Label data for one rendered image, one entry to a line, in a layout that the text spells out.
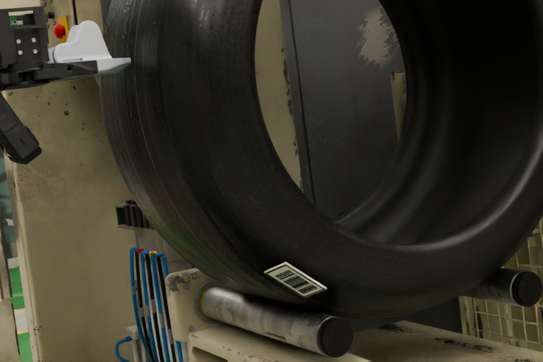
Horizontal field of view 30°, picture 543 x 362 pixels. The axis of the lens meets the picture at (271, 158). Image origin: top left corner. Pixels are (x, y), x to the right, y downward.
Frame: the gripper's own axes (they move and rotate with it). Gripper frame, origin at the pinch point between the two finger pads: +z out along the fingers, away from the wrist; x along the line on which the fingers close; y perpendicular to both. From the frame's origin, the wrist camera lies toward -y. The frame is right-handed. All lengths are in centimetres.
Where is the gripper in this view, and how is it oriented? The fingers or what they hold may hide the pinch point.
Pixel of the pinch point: (119, 68)
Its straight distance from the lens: 115.8
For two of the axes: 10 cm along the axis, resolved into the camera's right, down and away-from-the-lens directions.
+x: -4.5, 0.1, 8.9
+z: 8.8, -1.4, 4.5
